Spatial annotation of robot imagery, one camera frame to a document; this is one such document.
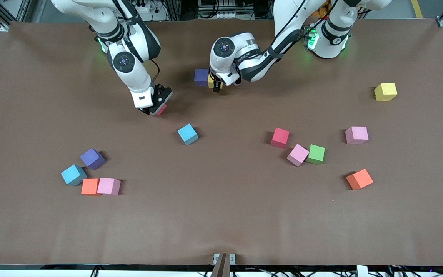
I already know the yellow foam cube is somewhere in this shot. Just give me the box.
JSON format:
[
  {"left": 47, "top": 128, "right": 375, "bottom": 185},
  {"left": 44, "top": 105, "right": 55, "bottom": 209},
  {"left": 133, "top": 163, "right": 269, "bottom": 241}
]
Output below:
[
  {"left": 207, "top": 73, "right": 224, "bottom": 90},
  {"left": 374, "top": 83, "right": 398, "bottom": 102}
]

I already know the light blue foam cube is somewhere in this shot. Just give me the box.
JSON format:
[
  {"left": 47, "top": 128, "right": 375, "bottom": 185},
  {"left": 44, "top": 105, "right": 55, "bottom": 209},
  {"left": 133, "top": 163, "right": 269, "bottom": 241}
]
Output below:
[
  {"left": 60, "top": 164, "right": 88, "bottom": 187},
  {"left": 177, "top": 123, "right": 199, "bottom": 146}
]

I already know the pink foam cube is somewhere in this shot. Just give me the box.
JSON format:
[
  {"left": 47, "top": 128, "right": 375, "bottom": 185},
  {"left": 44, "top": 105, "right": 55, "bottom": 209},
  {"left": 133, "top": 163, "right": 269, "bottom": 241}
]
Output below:
[
  {"left": 97, "top": 177, "right": 122, "bottom": 196},
  {"left": 286, "top": 144, "right": 310, "bottom": 167},
  {"left": 345, "top": 126, "right": 370, "bottom": 145}
]

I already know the purple foam cube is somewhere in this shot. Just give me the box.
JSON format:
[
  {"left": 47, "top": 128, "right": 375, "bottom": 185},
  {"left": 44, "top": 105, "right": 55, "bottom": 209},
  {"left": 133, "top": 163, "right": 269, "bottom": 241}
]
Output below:
[
  {"left": 194, "top": 69, "right": 210, "bottom": 87},
  {"left": 80, "top": 148, "right": 106, "bottom": 170}
]

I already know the white power strip with plugs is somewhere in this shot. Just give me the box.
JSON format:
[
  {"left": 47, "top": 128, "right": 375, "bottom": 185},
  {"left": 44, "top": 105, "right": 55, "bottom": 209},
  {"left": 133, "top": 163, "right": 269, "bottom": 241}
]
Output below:
[{"left": 135, "top": 0, "right": 169, "bottom": 22}]

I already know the orange foam cube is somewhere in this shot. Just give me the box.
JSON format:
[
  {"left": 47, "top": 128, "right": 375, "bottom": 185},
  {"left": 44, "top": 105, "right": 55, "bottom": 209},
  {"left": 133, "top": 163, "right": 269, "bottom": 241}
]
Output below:
[
  {"left": 81, "top": 178, "right": 101, "bottom": 196},
  {"left": 346, "top": 169, "right": 374, "bottom": 190}
]

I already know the green foam cube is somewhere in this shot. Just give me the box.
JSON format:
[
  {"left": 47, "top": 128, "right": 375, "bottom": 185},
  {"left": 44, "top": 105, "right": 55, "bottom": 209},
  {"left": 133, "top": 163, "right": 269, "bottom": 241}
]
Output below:
[{"left": 306, "top": 144, "right": 326, "bottom": 165}]

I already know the brown table cover sheet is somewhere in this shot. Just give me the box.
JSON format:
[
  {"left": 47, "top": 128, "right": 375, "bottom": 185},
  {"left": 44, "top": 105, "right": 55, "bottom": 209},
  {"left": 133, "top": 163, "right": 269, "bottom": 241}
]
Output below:
[{"left": 0, "top": 19, "right": 443, "bottom": 266}]

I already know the black table edge strip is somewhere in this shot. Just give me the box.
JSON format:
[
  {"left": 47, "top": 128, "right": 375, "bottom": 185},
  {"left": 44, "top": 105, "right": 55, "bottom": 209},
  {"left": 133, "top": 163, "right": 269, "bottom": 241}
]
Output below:
[{"left": 0, "top": 264, "right": 443, "bottom": 271}]

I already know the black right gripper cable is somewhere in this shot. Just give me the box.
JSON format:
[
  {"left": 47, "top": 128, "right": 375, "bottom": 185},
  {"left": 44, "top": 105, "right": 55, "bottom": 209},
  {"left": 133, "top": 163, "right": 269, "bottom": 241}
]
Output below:
[{"left": 150, "top": 58, "right": 160, "bottom": 84}]

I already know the grey bracket with brown post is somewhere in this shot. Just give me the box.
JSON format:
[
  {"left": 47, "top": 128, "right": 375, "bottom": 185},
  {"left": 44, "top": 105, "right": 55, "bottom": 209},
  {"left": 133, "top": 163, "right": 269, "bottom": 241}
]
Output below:
[{"left": 213, "top": 252, "right": 236, "bottom": 277}]

